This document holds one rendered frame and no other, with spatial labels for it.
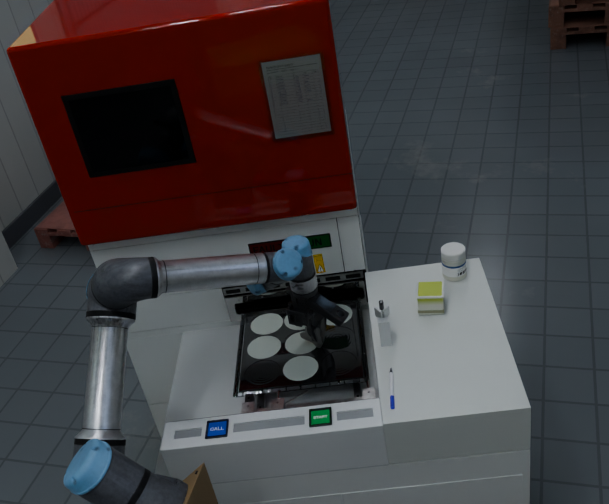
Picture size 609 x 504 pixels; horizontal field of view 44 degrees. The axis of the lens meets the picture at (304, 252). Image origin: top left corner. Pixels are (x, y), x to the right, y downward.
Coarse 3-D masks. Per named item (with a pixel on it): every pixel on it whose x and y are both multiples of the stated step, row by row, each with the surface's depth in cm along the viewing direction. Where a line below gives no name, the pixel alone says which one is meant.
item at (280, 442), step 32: (224, 416) 192; (256, 416) 190; (288, 416) 189; (352, 416) 186; (192, 448) 186; (224, 448) 186; (256, 448) 186; (288, 448) 186; (320, 448) 186; (352, 448) 186; (384, 448) 186; (224, 480) 192
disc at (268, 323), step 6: (258, 318) 233; (264, 318) 232; (270, 318) 232; (276, 318) 231; (252, 324) 231; (258, 324) 230; (264, 324) 230; (270, 324) 229; (276, 324) 229; (252, 330) 228; (258, 330) 228; (264, 330) 227; (270, 330) 227; (276, 330) 226
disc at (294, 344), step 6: (294, 336) 223; (300, 336) 223; (288, 342) 221; (294, 342) 221; (300, 342) 220; (306, 342) 220; (288, 348) 219; (294, 348) 219; (300, 348) 218; (306, 348) 218; (312, 348) 217
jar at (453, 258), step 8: (448, 248) 220; (456, 248) 219; (464, 248) 219; (448, 256) 217; (456, 256) 217; (464, 256) 219; (448, 264) 219; (456, 264) 218; (464, 264) 220; (448, 272) 221; (456, 272) 220; (464, 272) 221; (448, 280) 223; (456, 280) 222
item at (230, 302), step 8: (344, 280) 235; (352, 280) 234; (360, 280) 234; (320, 288) 235; (328, 288) 235; (336, 288) 235; (344, 288) 235; (352, 288) 235; (232, 296) 237; (240, 296) 237; (248, 296) 236; (256, 296) 236; (264, 296) 236; (272, 296) 236; (280, 296) 236; (288, 296) 237; (360, 296) 238; (232, 304) 238; (232, 312) 240; (240, 312) 241; (248, 312) 241; (232, 320) 242; (240, 320) 242
